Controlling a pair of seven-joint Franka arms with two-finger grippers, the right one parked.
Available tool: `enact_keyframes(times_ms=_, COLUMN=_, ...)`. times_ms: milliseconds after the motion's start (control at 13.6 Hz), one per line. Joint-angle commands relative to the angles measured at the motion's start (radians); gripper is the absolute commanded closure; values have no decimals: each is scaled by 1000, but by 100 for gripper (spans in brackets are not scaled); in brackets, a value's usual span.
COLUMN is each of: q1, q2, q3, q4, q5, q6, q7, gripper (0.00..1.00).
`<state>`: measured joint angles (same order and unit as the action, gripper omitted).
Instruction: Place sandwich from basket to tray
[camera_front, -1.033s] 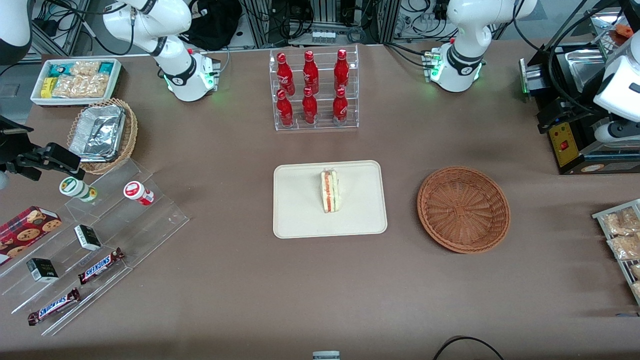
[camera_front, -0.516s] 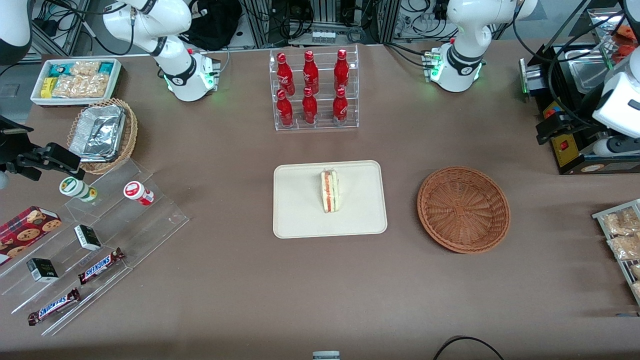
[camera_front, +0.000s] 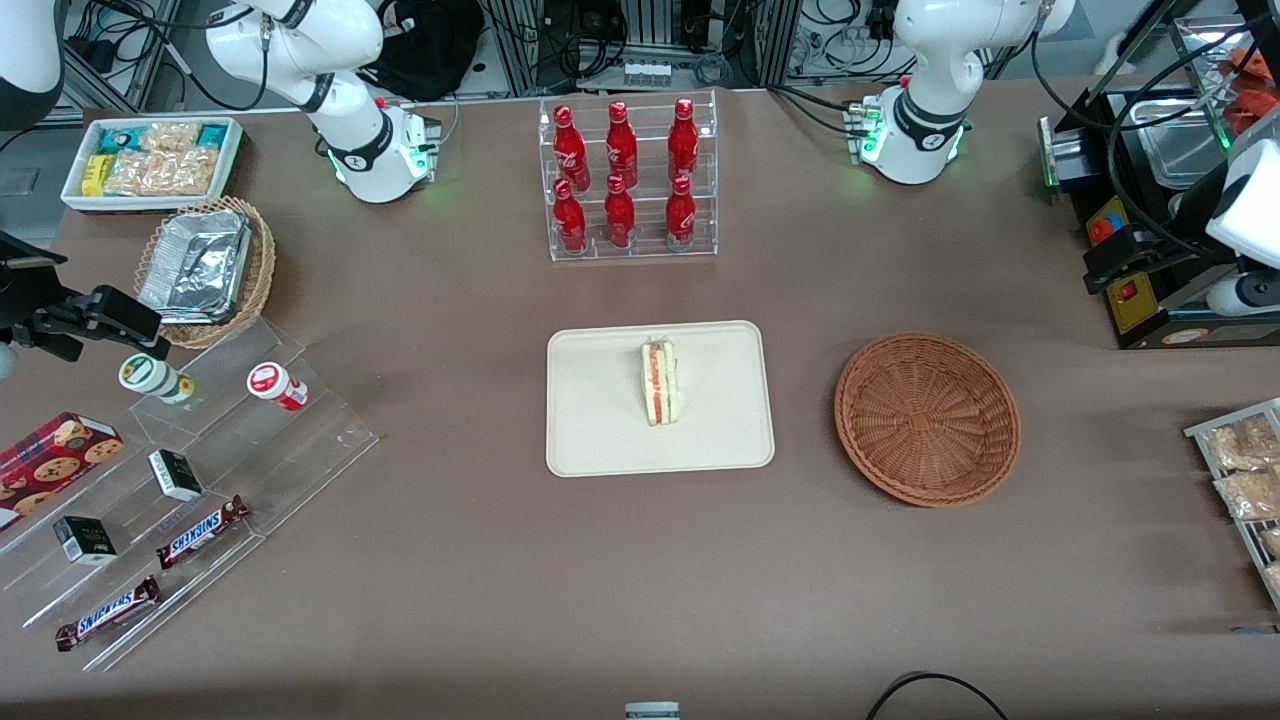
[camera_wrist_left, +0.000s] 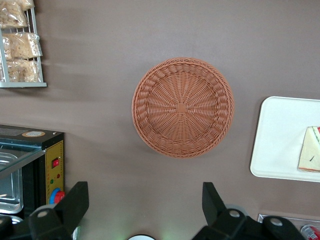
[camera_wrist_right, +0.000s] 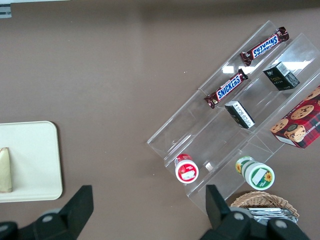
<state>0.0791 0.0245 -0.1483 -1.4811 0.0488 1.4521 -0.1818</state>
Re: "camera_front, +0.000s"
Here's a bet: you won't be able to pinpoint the black machine with red buttons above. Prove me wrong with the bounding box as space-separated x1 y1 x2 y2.
1038 85 1280 351

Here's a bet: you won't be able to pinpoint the red cola bottle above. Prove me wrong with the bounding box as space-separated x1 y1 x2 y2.
553 178 589 254
553 105 587 191
606 100 639 189
604 174 637 250
665 175 698 251
668 97 700 183

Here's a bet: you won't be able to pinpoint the light wicker basket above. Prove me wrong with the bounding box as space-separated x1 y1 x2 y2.
133 196 277 350

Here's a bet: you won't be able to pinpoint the black cable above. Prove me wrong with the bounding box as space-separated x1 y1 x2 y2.
865 672 1011 720

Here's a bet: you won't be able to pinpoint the small black carton box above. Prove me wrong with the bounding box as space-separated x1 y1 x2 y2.
148 449 204 503
52 515 119 567

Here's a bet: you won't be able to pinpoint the red white yogurt cup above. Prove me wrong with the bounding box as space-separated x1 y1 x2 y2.
247 362 309 413

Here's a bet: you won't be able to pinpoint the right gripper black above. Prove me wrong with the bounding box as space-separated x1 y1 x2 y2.
0 232 163 363

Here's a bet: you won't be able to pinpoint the cream rectangular tray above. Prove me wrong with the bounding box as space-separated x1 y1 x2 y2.
545 320 777 479

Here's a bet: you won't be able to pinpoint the tray of packaged snacks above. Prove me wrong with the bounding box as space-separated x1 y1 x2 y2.
1184 398 1280 612

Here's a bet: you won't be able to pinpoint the brown round wicker basket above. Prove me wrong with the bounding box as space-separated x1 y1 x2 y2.
834 332 1022 508

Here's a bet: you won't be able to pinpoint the Snickers chocolate bar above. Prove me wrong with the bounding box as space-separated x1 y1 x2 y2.
55 575 163 653
155 495 251 571

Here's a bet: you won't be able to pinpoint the green sunflower yogurt cup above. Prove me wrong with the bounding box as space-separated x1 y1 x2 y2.
118 352 196 406

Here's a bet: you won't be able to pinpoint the orange plastic parts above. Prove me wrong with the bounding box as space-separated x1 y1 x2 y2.
1225 45 1280 138

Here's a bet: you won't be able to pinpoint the white plastic snack bin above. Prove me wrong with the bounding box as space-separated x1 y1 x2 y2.
60 117 246 216

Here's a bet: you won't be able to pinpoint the triangle sandwich white bread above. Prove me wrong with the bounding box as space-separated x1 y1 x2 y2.
640 338 679 428

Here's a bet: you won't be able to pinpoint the red tartan cookie box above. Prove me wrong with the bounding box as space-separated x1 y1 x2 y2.
0 412 126 531

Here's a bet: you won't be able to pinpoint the stainless steel tray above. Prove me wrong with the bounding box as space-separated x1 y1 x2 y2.
1135 88 1233 189

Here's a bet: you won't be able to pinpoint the clear acrylic bottle rack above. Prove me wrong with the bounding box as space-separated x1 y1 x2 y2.
538 90 719 263

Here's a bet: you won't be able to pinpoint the aluminium foil container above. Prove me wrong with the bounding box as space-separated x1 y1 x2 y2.
138 208 253 326

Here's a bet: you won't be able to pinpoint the black bag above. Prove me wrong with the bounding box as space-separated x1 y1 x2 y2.
365 0 488 103

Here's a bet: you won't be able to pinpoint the small clear cracker bag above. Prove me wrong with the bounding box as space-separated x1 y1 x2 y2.
140 122 203 153

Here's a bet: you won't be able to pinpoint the clear acrylic tiered shelf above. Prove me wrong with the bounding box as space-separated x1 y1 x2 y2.
0 315 381 673

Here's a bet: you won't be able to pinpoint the large clear cracker bag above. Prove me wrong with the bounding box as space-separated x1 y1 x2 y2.
103 147 218 197

